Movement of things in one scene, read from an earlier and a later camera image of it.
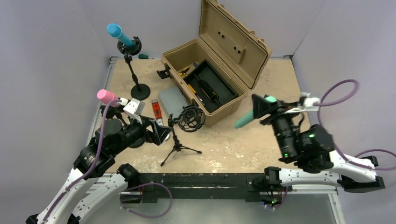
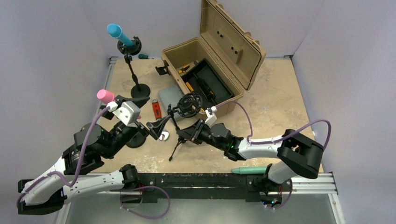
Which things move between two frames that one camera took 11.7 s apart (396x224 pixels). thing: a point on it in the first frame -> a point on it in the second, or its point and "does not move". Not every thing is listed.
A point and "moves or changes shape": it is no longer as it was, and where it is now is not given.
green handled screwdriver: [142, 56] does not move
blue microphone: [116, 31] does not move
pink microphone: [108, 96] does not move
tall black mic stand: [139, 91] does not move
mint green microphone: [249, 116] -> [250, 170]
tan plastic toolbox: [215, 72] does not move
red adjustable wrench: [157, 112] does not move
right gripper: [260, 107] -> [187, 132]
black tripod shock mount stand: [190, 119] moves or changes shape
